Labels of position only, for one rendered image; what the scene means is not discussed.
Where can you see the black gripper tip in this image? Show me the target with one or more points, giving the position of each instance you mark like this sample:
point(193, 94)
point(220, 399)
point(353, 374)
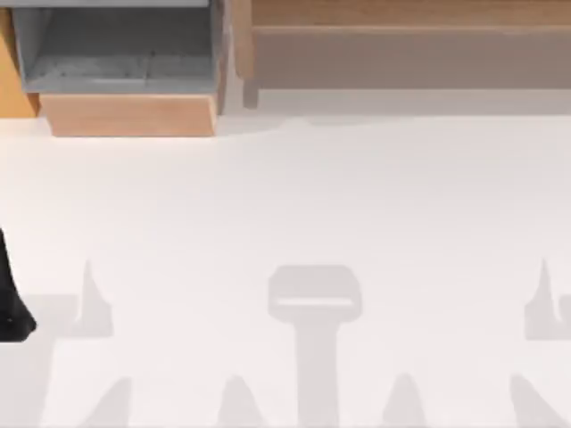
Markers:
point(10, 312)

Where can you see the pale wooden drawer front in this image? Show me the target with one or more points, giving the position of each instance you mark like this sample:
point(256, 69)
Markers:
point(129, 115)

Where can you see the wooden cupboard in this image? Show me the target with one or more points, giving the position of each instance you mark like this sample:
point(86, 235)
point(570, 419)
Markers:
point(11, 80)

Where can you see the wooden open shelf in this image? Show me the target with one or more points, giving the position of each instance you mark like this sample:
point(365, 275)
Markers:
point(401, 44)

